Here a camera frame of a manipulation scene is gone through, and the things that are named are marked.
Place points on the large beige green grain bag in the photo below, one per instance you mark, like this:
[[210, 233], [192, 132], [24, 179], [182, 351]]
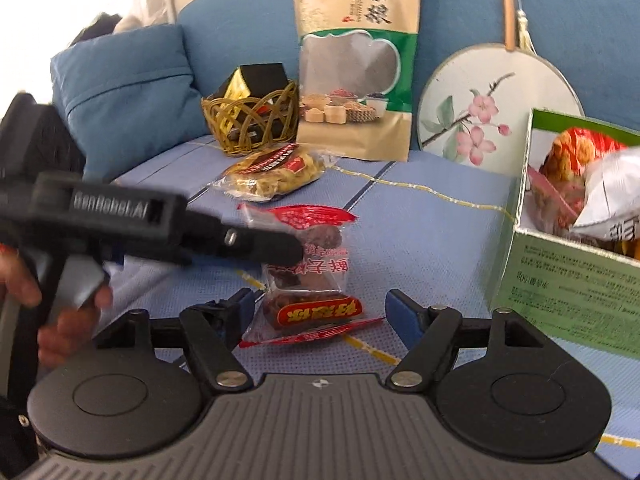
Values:
[[356, 60]]

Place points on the red clear date snack bag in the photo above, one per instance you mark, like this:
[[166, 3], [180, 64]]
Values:
[[308, 301]]

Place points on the woven bamboo basket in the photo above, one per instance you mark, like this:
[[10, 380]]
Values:
[[241, 126]]

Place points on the blue fabric sofa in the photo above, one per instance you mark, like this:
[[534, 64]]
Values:
[[593, 43]]

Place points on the green white cardboard box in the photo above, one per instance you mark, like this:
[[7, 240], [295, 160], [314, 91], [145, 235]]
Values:
[[571, 290]]

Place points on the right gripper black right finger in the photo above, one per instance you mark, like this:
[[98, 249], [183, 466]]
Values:
[[428, 334]]

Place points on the clear peanut snack bag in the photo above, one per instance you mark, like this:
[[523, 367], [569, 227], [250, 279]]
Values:
[[273, 172]]

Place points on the white silver snack packet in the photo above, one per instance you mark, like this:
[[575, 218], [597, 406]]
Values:
[[611, 210]]

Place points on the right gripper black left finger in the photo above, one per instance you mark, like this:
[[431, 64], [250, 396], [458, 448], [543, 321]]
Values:
[[211, 332]]

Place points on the yellow black packet in basket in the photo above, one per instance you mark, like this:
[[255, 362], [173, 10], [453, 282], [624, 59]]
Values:
[[252, 81]]

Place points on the blue sofa cushion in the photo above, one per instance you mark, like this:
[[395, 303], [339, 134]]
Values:
[[127, 97]]

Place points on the round painted hand fan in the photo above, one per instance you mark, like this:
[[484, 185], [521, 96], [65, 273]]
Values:
[[475, 107]]

